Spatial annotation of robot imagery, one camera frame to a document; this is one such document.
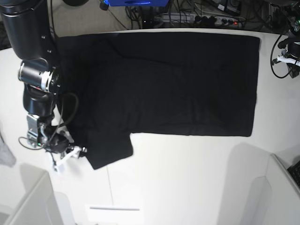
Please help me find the black keyboard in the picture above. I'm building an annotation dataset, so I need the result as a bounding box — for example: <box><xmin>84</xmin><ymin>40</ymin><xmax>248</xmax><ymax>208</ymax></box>
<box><xmin>287</xmin><ymin>161</ymin><xmax>300</xmax><ymax>187</ymax></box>

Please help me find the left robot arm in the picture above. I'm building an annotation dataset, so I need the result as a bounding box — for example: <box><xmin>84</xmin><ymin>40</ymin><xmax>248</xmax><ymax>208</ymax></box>
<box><xmin>270</xmin><ymin>0</ymin><xmax>300</xmax><ymax>79</ymax></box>

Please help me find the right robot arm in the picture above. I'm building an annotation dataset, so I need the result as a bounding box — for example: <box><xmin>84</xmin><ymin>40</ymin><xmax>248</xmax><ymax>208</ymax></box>
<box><xmin>0</xmin><ymin>0</ymin><xmax>79</xmax><ymax>154</ymax></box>

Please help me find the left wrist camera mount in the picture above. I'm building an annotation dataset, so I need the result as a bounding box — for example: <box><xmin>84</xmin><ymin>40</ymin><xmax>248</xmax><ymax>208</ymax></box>
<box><xmin>277</xmin><ymin>48</ymin><xmax>300</xmax><ymax>78</ymax></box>

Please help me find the black T-shirt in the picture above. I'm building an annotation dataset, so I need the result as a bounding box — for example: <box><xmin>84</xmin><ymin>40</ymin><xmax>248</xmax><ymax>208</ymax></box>
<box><xmin>57</xmin><ymin>32</ymin><xmax>260</xmax><ymax>170</ymax></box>

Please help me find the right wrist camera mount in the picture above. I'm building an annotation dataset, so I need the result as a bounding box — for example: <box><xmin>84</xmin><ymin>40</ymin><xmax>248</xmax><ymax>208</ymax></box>
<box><xmin>45</xmin><ymin>126</ymin><xmax>88</xmax><ymax>173</ymax></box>

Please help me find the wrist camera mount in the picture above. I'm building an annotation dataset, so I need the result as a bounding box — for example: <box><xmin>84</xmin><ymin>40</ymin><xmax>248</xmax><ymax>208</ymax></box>
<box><xmin>277</xmin><ymin>48</ymin><xmax>300</xmax><ymax>78</ymax></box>
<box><xmin>45</xmin><ymin>126</ymin><xmax>88</xmax><ymax>173</ymax></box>

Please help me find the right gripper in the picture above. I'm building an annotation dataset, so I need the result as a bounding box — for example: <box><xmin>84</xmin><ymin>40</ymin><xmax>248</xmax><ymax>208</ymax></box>
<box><xmin>44</xmin><ymin>135</ymin><xmax>70</xmax><ymax>154</ymax></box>

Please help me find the white power strip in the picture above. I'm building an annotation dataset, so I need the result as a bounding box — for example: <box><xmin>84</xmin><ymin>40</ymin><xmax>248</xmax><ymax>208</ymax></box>
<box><xmin>154</xmin><ymin>12</ymin><xmax>242</xmax><ymax>27</ymax></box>

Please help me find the grey cloth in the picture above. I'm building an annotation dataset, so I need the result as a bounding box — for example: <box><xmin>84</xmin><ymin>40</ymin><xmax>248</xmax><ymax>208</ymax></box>
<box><xmin>0</xmin><ymin>136</ymin><xmax>16</xmax><ymax>167</ymax></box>

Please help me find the blue box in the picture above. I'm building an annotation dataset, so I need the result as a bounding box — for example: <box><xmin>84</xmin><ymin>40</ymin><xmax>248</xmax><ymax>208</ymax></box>
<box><xmin>104</xmin><ymin>0</ymin><xmax>169</xmax><ymax>7</ymax></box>

